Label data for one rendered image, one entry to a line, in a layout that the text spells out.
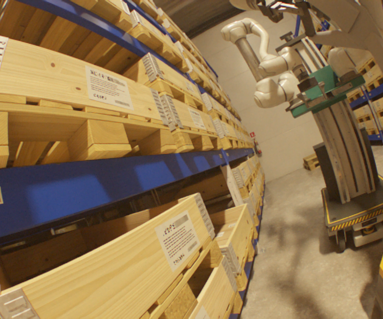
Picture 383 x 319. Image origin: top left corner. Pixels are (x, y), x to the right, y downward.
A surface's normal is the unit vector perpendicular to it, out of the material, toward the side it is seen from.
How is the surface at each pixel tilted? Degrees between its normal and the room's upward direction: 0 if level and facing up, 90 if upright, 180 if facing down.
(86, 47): 180
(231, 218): 90
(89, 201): 90
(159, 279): 90
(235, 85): 90
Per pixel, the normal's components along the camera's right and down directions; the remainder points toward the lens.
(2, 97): 0.84, -0.38
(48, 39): 0.37, 0.92
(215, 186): -0.41, 0.07
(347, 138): -0.59, 0.15
